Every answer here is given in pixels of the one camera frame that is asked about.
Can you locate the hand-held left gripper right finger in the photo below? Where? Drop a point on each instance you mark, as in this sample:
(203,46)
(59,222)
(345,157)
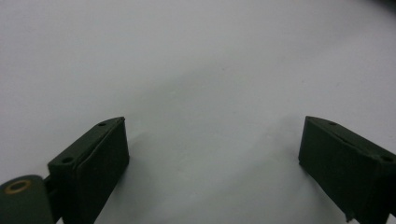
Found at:
(345,168)

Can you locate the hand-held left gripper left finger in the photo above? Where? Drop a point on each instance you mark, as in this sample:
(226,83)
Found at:
(90,174)

